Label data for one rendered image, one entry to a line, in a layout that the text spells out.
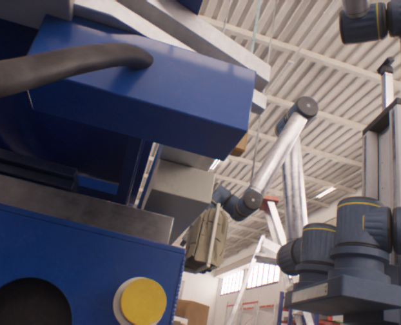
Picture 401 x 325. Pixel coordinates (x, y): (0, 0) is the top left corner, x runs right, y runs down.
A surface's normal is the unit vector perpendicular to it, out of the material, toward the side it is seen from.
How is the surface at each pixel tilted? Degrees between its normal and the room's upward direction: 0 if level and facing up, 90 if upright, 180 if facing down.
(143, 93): 90
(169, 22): 180
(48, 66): 80
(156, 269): 90
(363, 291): 90
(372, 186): 90
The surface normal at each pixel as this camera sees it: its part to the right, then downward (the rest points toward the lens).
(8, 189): 0.24, -0.37
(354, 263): -0.47, -0.45
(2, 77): 0.91, -0.19
